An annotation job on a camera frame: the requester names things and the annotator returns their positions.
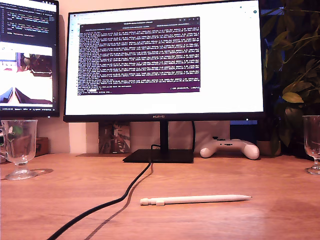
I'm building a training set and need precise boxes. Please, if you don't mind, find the small footed glass cup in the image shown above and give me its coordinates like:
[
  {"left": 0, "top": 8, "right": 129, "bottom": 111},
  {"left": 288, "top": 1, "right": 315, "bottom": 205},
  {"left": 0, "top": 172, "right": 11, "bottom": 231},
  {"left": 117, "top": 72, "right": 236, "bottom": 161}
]
[
  {"left": 0, "top": 119, "right": 38, "bottom": 181},
  {"left": 301, "top": 115, "right": 320, "bottom": 175}
]

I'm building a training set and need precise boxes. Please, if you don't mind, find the white stylus pen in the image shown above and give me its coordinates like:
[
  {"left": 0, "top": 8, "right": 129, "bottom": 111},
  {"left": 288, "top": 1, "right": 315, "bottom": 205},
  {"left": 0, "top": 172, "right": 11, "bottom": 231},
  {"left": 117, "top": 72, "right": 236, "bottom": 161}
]
[{"left": 139, "top": 194, "right": 253, "bottom": 207}]

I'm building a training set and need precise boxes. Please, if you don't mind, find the black Huawei computer monitor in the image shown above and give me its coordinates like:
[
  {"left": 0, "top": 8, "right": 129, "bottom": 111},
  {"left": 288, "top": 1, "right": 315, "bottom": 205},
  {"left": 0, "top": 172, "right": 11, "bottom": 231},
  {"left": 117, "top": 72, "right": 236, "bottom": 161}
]
[{"left": 63, "top": 0, "right": 266, "bottom": 164}]

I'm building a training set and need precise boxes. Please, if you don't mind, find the white game controller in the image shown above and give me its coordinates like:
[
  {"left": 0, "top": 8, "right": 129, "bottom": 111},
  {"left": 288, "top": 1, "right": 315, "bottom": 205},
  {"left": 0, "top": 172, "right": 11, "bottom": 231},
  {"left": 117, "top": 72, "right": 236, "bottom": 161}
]
[{"left": 199, "top": 136, "right": 261, "bottom": 160}]

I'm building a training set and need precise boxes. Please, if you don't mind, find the beige plant pot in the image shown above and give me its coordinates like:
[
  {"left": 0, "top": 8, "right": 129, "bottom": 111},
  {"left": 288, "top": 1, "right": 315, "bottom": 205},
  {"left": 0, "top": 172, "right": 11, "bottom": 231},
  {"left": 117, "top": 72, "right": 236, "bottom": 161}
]
[{"left": 256, "top": 139, "right": 282, "bottom": 157}]

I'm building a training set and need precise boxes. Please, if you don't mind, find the brown cardboard box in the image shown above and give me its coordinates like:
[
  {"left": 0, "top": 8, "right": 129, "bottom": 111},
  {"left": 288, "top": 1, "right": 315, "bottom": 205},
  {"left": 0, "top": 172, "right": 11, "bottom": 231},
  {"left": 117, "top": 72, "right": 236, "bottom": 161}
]
[{"left": 34, "top": 136, "right": 50, "bottom": 158}]

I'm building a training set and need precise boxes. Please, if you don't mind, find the green leafy houseplant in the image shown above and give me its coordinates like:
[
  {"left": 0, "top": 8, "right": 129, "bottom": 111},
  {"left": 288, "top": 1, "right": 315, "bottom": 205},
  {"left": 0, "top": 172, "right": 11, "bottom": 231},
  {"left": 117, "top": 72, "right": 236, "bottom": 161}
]
[{"left": 261, "top": 0, "right": 320, "bottom": 156}]

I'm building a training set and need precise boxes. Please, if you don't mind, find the black planter tray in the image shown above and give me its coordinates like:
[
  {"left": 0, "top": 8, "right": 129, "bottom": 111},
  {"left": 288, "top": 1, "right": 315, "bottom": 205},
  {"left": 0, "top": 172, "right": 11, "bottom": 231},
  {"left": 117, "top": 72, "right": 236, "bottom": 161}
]
[{"left": 281, "top": 141, "right": 310, "bottom": 160}]

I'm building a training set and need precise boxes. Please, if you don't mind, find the black monitor showing code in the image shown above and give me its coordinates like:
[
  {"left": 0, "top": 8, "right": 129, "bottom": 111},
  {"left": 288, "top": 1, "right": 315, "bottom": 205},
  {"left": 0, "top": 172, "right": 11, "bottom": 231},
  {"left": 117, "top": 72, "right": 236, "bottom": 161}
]
[{"left": 0, "top": 0, "right": 61, "bottom": 118}]

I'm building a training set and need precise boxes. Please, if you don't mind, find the thin black monitor cable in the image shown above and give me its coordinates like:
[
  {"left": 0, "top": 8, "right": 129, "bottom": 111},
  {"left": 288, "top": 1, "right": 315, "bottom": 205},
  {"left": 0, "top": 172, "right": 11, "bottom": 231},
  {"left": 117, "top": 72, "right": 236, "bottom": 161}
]
[{"left": 191, "top": 121, "right": 197, "bottom": 151}]

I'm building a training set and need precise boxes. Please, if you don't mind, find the thick black cable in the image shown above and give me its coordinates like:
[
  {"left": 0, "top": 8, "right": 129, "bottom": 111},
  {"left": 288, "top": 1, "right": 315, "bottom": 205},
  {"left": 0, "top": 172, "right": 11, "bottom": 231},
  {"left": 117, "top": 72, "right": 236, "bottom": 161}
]
[{"left": 46, "top": 143, "right": 162, "bottom": 240}]

